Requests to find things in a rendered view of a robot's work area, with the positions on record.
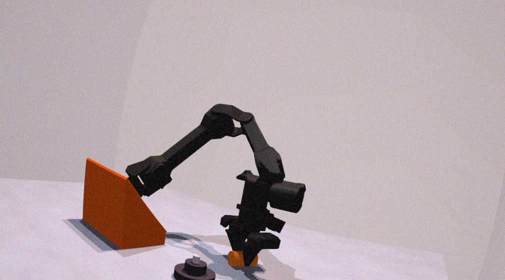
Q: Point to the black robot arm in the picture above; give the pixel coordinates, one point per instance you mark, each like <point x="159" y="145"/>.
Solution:
<point x="217" y="123"/>

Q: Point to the orange cylinder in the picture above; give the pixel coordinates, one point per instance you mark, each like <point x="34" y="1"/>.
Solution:
<point x="236" y="259"/>

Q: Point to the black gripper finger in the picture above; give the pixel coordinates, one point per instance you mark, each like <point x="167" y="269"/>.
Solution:
<point x="236" y="240"/>
<point x="249" y="253"/>

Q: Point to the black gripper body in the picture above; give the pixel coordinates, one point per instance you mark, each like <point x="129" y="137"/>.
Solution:
<point x="250" y="221"/>

